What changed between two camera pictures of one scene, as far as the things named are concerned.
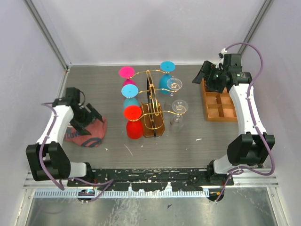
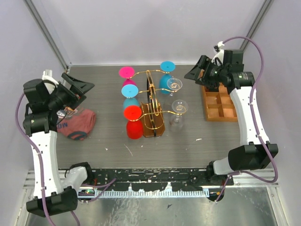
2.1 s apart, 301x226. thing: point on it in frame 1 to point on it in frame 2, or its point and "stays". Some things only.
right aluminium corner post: x=265 y=8 stays
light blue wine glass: x=167 y=67 stays
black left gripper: x=93 y=113 to x=83 y=86
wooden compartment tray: x=218 y=106 stays
